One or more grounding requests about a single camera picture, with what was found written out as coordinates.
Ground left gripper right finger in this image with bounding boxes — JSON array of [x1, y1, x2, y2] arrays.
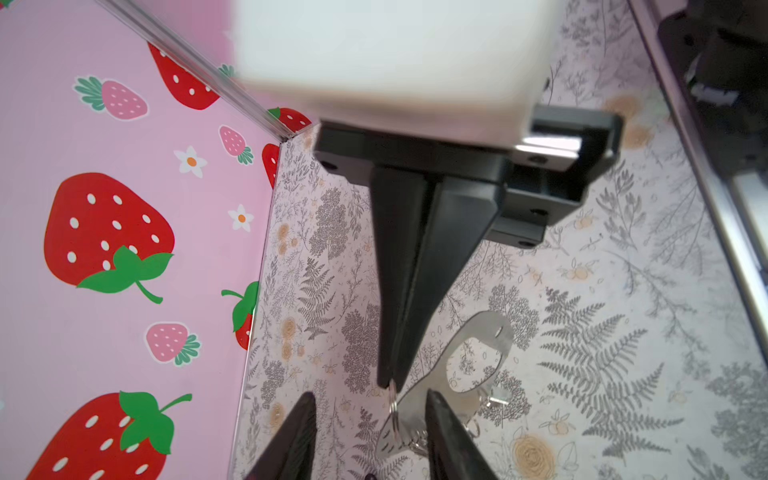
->
[[425, 390, 497, 480]]

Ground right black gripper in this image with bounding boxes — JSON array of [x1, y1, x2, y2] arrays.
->
[[313, 106, 624, 387]]

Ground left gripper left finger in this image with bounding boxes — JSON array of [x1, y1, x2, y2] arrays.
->
[[245, 391, 317, 480]]

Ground small silver key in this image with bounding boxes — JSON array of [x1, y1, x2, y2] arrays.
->
[[480, 386, 511, 408]]

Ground left aluminium corner post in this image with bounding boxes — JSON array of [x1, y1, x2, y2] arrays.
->
[[98, 1, 295, 142]]

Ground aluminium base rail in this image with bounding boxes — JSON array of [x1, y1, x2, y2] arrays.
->
[[630, 1, 767, 351]]

